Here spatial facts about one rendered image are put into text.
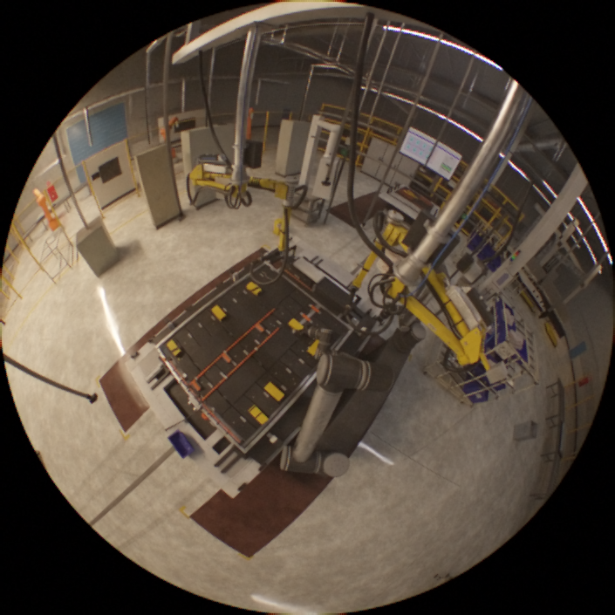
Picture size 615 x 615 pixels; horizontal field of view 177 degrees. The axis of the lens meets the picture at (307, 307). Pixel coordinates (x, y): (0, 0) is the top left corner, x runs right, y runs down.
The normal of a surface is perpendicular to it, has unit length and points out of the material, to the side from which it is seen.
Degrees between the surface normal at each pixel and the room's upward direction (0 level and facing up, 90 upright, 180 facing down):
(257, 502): 0
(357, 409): 0
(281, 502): 0
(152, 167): 90
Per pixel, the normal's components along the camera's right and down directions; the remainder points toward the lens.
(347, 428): 0.19, -0.52
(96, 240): 0.76, 0.61
